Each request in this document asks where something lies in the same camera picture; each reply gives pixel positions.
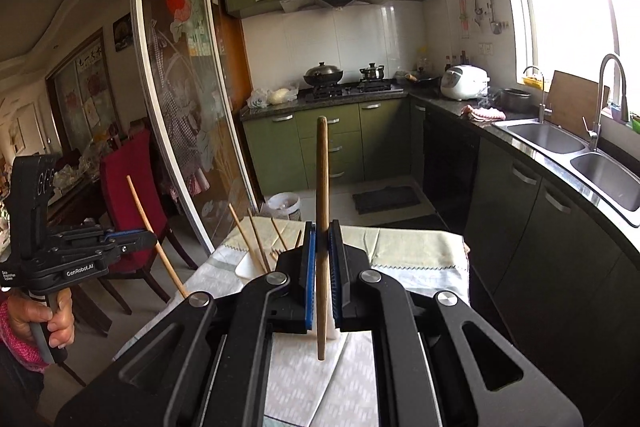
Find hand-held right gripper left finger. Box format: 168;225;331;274
55;219;317;427

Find black frying pan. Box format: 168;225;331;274
405;71;444;90

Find framed wall panel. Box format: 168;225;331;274
47;29;122;158

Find dark base cabinet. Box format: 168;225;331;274
409;99;640;427

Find wooden cutting board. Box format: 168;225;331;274
547;70;611;136

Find dark brown chopstick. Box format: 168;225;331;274
315;116;331;362

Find pink cloth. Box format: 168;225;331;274
459;104;507;123

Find steel double sink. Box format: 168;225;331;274
492;117;640;229

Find row of seasoning bottles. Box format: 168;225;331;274
414;50;472;76

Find floral glass sliding door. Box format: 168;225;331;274
129;0;259;254

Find tall chrome faucet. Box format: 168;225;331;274
581;53;630;152

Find white trash bin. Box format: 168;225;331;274
262;191;302;222

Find gas stove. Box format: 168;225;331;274
298;79;405;102

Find small chrome faucet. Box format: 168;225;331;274
523;65;554;124

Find person's left forearm pink sleeve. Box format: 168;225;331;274
0;304;49;376

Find dark metal pot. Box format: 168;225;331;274
499;87;534;113

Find white patterned tablecloth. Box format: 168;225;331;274
112;226;472;427

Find white plastic utensil holder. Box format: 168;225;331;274
234;251;346;344

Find white rice cooker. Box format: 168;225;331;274
439;64;491;102

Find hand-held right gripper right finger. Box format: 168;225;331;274
327;219;584;427

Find dark floor mat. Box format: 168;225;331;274
352;185;422;216

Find white plastic bag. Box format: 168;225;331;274
247;87;274;110

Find person's left hand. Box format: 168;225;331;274
7;289;76;351

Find wall poster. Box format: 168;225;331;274
113;16;134;53

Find red upholstered chair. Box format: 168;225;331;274
98;128;199;304

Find hanging kitchen utensils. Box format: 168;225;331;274
457;0;511;39

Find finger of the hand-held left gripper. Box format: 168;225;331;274
102;235;158;261
65;227;152;245

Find black wok with lid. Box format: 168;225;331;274
303;61;345;88

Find bagged dough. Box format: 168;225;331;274
267;84;301;106

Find green base cabinet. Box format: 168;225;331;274
241;99;427;198

